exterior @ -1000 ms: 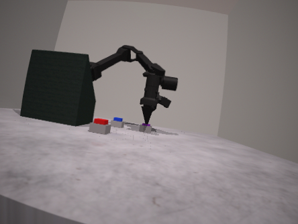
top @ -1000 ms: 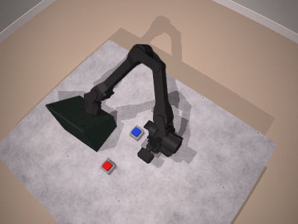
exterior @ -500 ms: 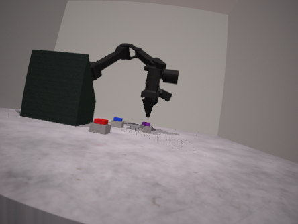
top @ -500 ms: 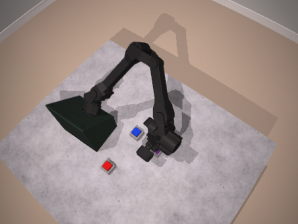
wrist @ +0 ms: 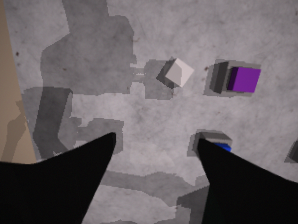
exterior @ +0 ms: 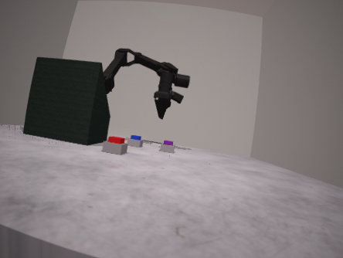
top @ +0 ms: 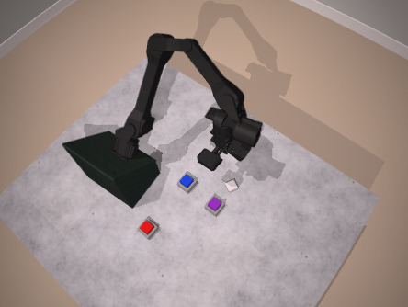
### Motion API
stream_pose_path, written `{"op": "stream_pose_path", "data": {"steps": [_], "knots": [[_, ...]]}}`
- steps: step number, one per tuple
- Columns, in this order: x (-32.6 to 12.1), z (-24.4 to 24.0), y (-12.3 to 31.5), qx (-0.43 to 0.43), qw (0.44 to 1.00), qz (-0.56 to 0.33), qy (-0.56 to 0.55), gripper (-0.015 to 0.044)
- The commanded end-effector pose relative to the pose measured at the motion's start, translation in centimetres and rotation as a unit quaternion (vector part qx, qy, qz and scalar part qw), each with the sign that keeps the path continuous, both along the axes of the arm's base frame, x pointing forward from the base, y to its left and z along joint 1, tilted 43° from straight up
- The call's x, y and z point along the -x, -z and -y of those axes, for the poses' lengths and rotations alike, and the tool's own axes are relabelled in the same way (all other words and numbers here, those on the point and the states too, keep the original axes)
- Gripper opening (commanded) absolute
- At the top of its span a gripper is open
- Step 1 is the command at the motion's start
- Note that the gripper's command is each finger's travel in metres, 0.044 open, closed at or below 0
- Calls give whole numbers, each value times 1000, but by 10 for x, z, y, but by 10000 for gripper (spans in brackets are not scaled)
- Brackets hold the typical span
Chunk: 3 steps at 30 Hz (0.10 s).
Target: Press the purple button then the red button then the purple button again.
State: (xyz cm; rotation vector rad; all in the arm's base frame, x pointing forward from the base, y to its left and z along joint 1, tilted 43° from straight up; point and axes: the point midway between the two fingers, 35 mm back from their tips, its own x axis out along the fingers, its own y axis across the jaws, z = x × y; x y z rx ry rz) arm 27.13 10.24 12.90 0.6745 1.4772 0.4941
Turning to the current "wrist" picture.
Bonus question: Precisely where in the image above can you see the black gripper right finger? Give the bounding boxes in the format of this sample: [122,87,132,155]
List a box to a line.
[198,139,298,224]

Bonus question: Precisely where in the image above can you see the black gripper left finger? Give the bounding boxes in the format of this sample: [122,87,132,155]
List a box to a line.
[0,132,116,224]

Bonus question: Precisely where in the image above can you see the purple button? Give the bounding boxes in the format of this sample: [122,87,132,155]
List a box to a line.
[213,61,261,97]

